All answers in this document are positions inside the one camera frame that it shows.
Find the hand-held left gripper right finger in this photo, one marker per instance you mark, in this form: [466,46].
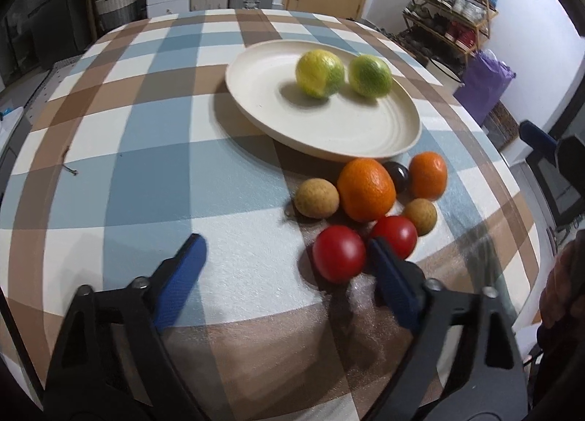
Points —
[393,284]

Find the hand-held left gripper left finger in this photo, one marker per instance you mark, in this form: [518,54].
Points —
[183,275]

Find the red tomato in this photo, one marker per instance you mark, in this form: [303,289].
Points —
[395,233]
[338,254]

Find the brown longan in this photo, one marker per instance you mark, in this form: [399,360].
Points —
[316,198]
[421,216]

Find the large orange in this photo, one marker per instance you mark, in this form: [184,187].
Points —
[365,190]

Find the dark plum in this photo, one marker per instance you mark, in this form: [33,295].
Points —
[398,176]

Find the small orange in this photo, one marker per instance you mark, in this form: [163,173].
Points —
[427,174]

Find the cream round plate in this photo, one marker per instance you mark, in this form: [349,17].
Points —
[347,124]

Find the person's right hand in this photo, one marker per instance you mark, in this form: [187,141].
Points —
[564,279]

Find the checked tablecloth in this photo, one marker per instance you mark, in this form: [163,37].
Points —
[137,174]

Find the patterned doormat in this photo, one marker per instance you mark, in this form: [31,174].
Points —
[502,122]

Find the black office chair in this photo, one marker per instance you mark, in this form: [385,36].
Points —
[560,174]

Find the green citrus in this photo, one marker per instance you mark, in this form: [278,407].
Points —
[371,76]

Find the white basin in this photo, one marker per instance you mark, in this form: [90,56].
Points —
[445,74]

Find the purple bag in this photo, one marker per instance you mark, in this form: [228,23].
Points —
[482,83]

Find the yellow-green citrus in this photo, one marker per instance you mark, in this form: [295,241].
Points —
[320,74]

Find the wooden shoe rack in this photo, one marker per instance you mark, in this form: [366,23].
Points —
[475,28]

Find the wicker basket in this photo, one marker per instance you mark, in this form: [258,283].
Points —
[116,10]

